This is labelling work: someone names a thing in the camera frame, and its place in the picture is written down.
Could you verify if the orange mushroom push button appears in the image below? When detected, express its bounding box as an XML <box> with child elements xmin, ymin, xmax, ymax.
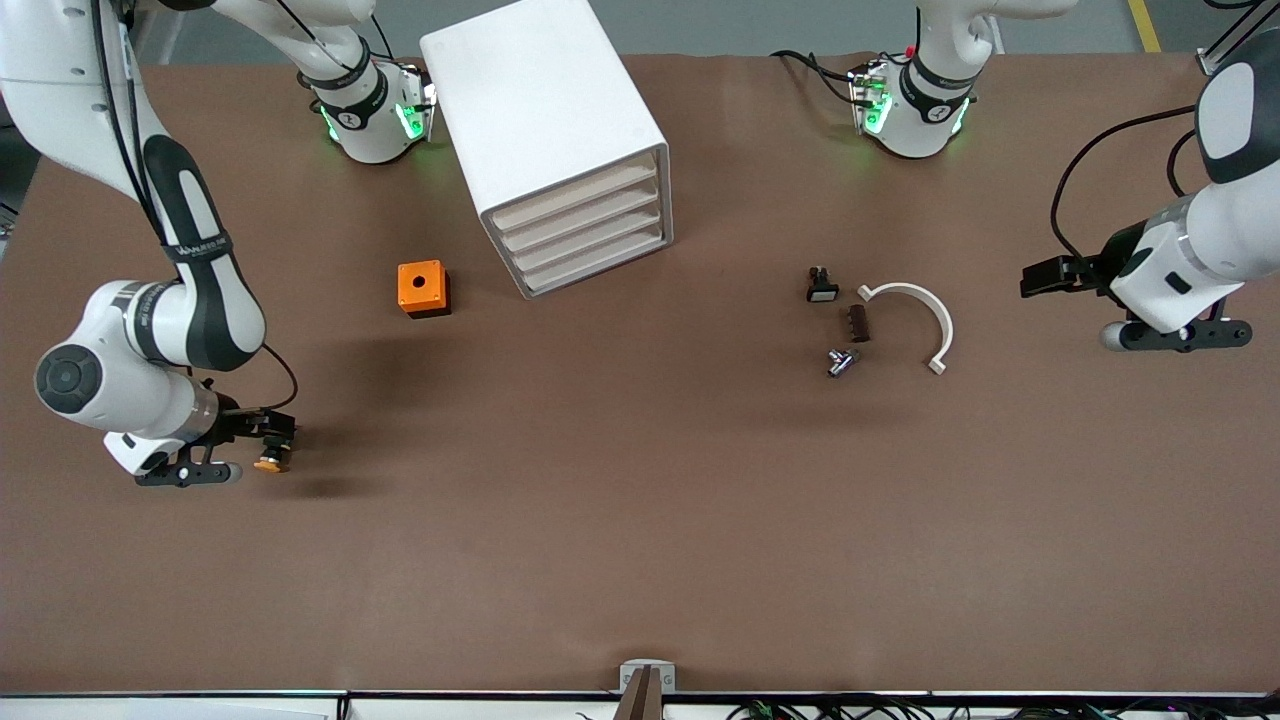
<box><xmin>253</xmin><ymin>425</ymin><xmax>293</xmax><ymax>474</ymax></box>

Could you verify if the white drawer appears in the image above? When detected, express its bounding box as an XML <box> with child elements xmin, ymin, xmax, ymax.
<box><xmin>490</xmin><ymin>158</ymin><xmax>663</xmax><ymax>236</ymax></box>
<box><xmin>497</xmin><ymin>182</ymin><xmax>664</xmax><ymax>256</ymax></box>
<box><xmin>505</xmin><ymin>205</ymin><xmax>666</xmax><ymax>276</ymax></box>
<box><xmin>515</xmin><ymin>228</ymin><xmax>669</xmax><ymax>298</ymax></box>

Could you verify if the white drawer cabinet housing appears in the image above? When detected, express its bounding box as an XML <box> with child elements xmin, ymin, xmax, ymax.
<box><xmin>419</xmin><ymin>0</ymin><xmax>674</xmax><ymax>301</ymax></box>

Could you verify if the white curved plastic clamp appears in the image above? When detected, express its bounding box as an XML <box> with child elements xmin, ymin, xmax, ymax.
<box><xmin>857</xmin><ymin>282</ymin><xmax>955</xmax><ymax>376</ymax></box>

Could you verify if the brown table cover sheet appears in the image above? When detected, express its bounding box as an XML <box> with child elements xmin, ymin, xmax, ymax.
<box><xmin>0</xmin><ymin>50</ymin><xmax>1280</xmax><ymax>696</ymax></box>

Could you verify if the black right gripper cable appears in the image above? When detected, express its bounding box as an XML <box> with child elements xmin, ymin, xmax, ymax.
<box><xmin>262</xmin><ymin>343</ymin><xmax>299</xmax><ymax>413</ymax></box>

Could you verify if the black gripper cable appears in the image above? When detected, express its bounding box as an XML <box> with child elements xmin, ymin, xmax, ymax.
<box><xmin>1050</xmin><ymin>105</ymin><xmax>1201</xmax><ymax>263</ymax></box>
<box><xmin>262</xmin><ymin>343</ymin><xmax>299</xmax><ymax>413</ymax></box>

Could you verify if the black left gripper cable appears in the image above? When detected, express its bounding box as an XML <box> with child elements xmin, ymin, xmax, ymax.
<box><xmin>1050</xmin><ymin>105</ymin><xmax>1201</xmax><ymax>263</ymax></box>

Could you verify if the orange black button enclosure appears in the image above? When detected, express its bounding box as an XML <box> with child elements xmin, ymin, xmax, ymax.
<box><xmin>397</xmin><ymin>260</ymin><xmax>452</xmax><ymax>319</ymax></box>

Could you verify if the aluminium frame profile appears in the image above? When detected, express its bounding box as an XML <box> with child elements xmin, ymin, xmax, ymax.
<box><xmin>1200</xmin><ymin>0</ymin><xmax>1280</xmax><ymax>76</ymax></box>

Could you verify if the white table edge rail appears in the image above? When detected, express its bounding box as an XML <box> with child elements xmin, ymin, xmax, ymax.
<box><xmin>0</xmin><ymin>692</ymin><xmax>1280</xmax><ymax>720</ymax></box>

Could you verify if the black left base cable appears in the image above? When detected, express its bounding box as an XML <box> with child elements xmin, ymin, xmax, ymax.
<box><xmin>770</xmin><ymin>48</ymin><xmax>863</xmax><ymax>106</ymax></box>

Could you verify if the black base cable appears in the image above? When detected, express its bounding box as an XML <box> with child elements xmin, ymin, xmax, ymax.
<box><xmin>330</xmin><ymin>5</ymin><xmax>396</xmax><ymax>63</ymax></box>
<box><xmin>770</xmin><ymin>48</ymin><xmax>863</xmax><ymax>106</ymax></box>

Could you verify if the black right base cable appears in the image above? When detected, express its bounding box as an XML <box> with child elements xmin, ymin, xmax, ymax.
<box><xmin>330</xmin><ymin>5</ymin><xmax>396</xmax><ymax>63</ymax></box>

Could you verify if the grey metal edge bracket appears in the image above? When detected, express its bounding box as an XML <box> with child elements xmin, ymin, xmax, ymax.
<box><xmin>619</xmin><ymin>659</ymin><xmax>677</xmax><ymax>694</ymax></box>

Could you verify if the tangled black cable bundle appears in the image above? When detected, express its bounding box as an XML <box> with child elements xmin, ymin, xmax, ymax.
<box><xmin>575</xmin><ymin>695</ymin><xmax>1280</xmax><ymax>720</ymax></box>

